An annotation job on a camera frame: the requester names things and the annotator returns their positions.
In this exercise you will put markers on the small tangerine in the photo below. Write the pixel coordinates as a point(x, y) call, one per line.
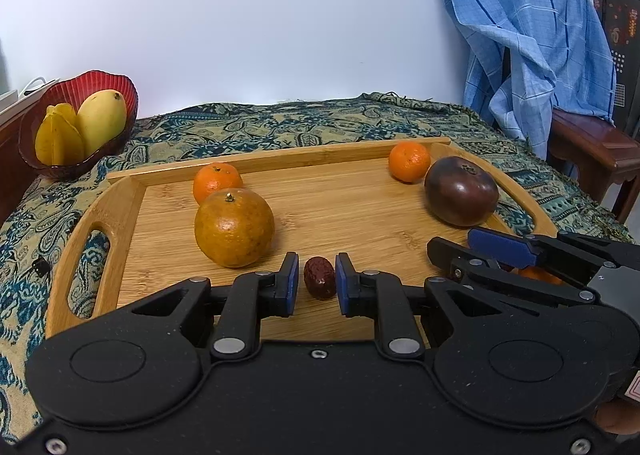
point(540, 276)
point(410, 162)
point(216, 180)

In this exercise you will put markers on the red jujube date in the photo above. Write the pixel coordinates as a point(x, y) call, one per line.
point(319, 279)

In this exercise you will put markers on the yellow mango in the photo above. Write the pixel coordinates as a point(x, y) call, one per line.
point(102, 120)

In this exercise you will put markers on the paisley patterned tablecloth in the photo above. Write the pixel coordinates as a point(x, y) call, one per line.
point(300, 125)

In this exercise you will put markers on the red ribbed fruit bowl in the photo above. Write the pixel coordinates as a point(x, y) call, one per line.
point(125, 100)

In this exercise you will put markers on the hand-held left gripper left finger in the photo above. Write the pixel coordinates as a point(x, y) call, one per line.
point(289, 287)

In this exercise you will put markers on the yellow starfruit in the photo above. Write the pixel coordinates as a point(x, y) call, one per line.
point(57, 140)

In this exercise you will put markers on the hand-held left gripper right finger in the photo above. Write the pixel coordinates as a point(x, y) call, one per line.
point(344, 287)

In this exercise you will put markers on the dark wooden side cabinet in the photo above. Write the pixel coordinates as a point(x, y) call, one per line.
point(12, 160)

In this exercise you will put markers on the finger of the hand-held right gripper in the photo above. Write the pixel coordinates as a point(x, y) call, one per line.
point(447, 255)
point(500, 246)

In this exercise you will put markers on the pale flat device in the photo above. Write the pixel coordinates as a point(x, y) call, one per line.
point(7, 100)

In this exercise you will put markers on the small black object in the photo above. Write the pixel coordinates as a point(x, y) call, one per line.
point(39, 265)

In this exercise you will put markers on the person's right hand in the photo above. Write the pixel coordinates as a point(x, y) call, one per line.
point(620, 417)

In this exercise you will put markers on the dark purple round fruit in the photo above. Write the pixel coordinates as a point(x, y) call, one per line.
point(462, 192)

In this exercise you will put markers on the dark wooden chair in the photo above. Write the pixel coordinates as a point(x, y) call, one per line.
point(595, 145)

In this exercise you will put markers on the large brownish orange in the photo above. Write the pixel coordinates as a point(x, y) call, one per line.
point(234, 230)

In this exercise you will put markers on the wooden serving tray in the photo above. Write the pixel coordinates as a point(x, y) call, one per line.
point(350, 205)

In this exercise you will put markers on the dark printed cardboard box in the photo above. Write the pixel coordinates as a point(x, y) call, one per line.
point(622, 35)

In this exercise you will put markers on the blue plaid cloth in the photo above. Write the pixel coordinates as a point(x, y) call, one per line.
point(530, 35)

